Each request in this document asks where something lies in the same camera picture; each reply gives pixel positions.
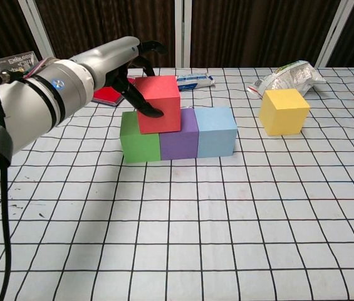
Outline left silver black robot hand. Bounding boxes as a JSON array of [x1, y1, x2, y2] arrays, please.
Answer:
[[70, 36, 167, 119]]

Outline crumpled snack bag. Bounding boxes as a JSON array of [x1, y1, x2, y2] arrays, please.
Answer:
[[247, 60, 327, 98]]

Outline white grid tablecloth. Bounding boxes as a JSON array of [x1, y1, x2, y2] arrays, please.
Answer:
[[0, 66, 354, 301]]

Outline clear box with red caps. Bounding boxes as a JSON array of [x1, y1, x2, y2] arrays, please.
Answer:
[[0, 51, 45, 75]]

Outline purple foam cube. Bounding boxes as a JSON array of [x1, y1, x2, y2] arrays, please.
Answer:
[[159, 108, 200, 161]]

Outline yellow foam cube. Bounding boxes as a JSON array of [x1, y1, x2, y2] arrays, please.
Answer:
[[259, 88, 311, 136]]

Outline red ink pad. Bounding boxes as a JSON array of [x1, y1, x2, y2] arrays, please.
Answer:
[[92, 87, 125, 108]]

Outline green foam cube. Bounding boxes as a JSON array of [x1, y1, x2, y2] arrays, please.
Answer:
[[120, 111, 161, 164]]

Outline white partition frame post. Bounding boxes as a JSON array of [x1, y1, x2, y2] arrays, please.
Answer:
[[314, 0, 354, 68], [18, 0, 61, 72], [174, 0, 192, 68]]

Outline light blue foam cube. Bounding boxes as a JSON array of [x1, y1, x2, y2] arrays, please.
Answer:
[[194, 106, 239, 158]]

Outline red foam cube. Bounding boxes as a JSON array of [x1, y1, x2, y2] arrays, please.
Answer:
[[134, 75, 182, 135]]

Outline blue white toothpaste tube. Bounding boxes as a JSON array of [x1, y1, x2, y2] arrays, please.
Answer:
[[175, 73, 216, 92]]

